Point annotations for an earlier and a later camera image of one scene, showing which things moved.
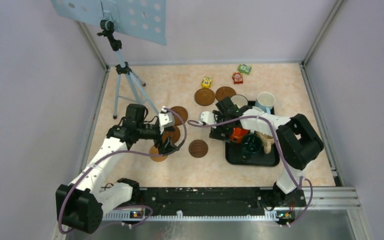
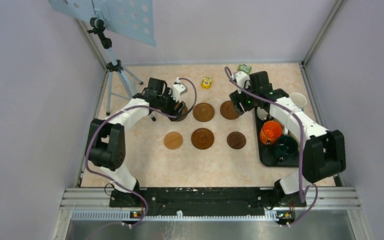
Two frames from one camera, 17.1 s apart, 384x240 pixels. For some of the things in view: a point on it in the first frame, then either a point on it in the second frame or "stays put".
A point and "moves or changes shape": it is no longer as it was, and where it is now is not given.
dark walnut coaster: x=198 y=148 -> x=236 y=140
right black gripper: x=217 y=132 -> x=237 y=98
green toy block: x=244 y=69 stays put
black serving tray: x=234 y=156 moves or changes shape
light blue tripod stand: x=125 y=88 -> x=97 y=25
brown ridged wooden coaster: x=223 y=92 moves or changes shape
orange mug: x=237 y=135 -> x=270 y=132
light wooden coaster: x=153 y=150 moves or changes shape
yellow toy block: x=206 y=82 stays put
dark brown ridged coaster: x=174 y=136 -> x=202 y=138
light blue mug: x=265 y=100 moves or changes shape
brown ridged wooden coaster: x=204 y=97 moves or changes shape
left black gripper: x=169 y=147 -> x=171 y=111
